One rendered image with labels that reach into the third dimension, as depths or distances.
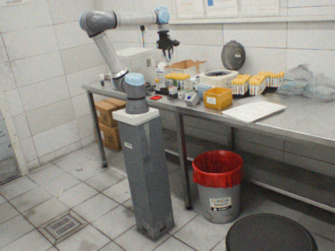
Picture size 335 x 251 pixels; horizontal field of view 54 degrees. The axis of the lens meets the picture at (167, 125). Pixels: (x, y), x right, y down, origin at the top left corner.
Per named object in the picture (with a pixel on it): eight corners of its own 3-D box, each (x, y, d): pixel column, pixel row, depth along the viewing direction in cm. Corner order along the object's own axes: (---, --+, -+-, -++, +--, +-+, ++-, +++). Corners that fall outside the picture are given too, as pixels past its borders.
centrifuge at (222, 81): (191, 91, 245) (189, 75, 240) (220, 82, 260) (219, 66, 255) (213, 97, 226) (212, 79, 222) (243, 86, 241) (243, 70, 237)
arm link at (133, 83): (132, 99, 195) (130, 76, 191) (121, 95, 206) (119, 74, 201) (149, 95, 201) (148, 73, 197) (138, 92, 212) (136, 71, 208)
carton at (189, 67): (163, 84, 272) (161, 66, 266) (186, 76, 289) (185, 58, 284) (185, 88, 255) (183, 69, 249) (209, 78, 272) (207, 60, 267)
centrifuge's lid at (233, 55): (221, 39, 247) (228, 39, 252) (219, 72, 255) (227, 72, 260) (242, 40, 231) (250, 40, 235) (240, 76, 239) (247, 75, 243)
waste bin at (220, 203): (185, 214, 251) (179, 163, 234) (215, 192, 274) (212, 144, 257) (226, 235, 225) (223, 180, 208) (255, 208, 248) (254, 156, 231)
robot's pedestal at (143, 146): (155, 241, 228) (136, 125, 195) (136, 229, 242) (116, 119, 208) (174, 226, 240) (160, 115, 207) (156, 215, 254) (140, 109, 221)
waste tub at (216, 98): (203, 107, 210) (202, 92, 207) (216, 101, 219) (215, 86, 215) (220, 110, 201) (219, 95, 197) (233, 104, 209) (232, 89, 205)
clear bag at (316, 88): (298, 94, 211) (299, 73, 206) (320, 89, 216) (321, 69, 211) (322, 103, 193) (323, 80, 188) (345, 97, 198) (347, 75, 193)
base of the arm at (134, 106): (132, 116, 196) (130, 100, 193) (121, 110, 209) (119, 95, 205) (154, 111, 204) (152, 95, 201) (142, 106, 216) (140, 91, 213)
